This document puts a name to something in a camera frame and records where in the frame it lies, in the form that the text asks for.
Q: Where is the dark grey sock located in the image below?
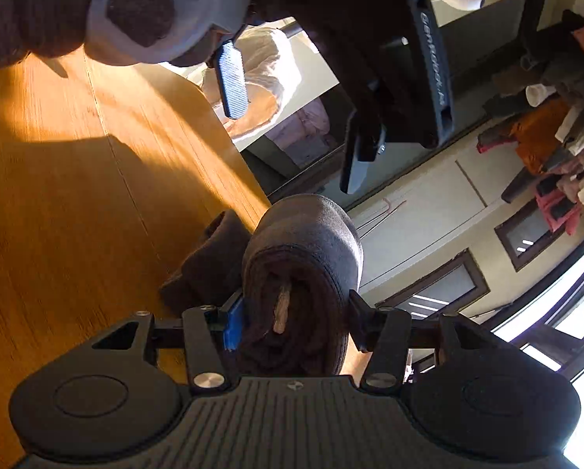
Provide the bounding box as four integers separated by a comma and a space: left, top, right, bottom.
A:
159, 194, 364, 377

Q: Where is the hanging clothes pile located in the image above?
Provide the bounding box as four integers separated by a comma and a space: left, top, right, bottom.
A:
476, 0, 584, 234

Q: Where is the pink bed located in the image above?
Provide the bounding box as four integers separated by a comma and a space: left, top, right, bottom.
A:
266, 98, 338, 168

